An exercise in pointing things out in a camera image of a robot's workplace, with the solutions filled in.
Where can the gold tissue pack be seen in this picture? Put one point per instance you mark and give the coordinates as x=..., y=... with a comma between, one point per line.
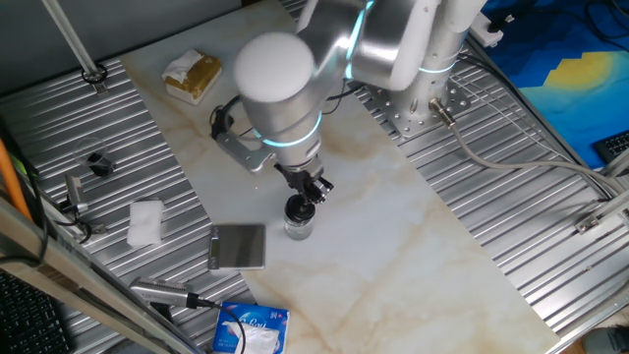
x=194, y=76

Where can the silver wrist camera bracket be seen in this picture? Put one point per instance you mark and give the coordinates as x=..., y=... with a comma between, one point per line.
x=243, y=153

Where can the black keyboard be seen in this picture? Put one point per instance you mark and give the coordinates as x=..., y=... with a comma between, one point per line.
x=614, y=145
x=29, y=319

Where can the blue tissue pack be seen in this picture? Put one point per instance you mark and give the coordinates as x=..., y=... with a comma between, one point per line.
x=231, y=327

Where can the aluminium frame beam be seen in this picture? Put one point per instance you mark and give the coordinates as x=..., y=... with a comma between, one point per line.
x=74, y=280

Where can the blue and yellow mat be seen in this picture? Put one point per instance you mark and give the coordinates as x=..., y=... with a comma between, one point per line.
x=565, y=74

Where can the black knobbed jar lid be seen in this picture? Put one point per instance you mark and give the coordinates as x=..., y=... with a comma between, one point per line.
x=297, y=210

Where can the orange pole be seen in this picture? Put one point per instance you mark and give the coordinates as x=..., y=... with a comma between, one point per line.
x=7, y=177

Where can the white foam sponge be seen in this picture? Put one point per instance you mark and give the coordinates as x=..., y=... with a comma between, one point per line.
x=145, y=223

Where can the silver grilled camera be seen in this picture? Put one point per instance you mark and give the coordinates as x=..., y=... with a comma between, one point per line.
x=157, y=291

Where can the white power strip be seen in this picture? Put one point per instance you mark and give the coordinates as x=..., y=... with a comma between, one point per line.
x=484, y=30

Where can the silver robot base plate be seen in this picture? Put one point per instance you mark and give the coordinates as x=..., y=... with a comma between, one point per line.
x=408, y=120

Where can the aluminium profile with bracket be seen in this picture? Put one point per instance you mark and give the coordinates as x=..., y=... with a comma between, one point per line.
x=604, y=209

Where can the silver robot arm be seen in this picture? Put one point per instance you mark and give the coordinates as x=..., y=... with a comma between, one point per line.
x=280, y=88

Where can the clear glass jar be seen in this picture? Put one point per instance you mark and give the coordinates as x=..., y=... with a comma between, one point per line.
x=299, y=230

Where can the clear plastic cup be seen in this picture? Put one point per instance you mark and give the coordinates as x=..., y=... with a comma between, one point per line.
x=96, y=159

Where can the aluminium pole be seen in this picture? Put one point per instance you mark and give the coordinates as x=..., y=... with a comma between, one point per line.
x=70, y=37

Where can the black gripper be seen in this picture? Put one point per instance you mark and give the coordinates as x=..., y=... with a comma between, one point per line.
x=300, y=172

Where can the small silver camera on stand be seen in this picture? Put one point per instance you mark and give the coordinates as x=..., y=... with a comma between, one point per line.
x=75, y=194

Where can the silver digital pocket scale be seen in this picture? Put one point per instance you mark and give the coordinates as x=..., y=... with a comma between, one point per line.
x=238, y=246

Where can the grey shoe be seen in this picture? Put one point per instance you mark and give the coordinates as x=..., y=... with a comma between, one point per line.
x=609, y=341

